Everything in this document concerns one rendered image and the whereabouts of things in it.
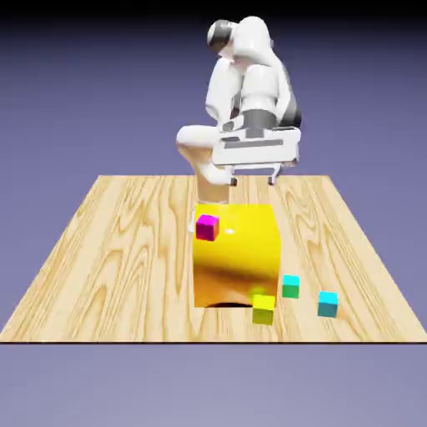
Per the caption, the small magenta cube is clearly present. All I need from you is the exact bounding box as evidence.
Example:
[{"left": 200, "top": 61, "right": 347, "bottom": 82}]
[{"left": 195, "top": 213, "right": 221, "bottom": 243}]

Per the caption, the small cyan cube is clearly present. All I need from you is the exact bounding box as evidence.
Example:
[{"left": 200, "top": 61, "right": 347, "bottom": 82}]
[{"left": 316, "top": 290, "right": 339, "bottom": 319}]

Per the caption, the large yellow box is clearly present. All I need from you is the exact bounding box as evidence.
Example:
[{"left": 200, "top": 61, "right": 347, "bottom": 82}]
[{"left": 192, "top": 203, "right": 284, "bottom": 309}]

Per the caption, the small green cube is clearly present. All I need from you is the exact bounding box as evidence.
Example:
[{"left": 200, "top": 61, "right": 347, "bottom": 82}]
[{"left": 281, "top": 274, "right": 301, "bottom": 300}]

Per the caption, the small yellow cube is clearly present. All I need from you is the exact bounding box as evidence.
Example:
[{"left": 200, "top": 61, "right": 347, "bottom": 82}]
[{"left": 251, "top": 294, "right": 277, "bottom": 327}]

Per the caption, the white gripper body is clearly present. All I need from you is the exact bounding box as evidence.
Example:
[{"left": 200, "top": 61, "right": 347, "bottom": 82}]
[{"left": 212, "top": 127, "right": 302, "bottom": 170}]

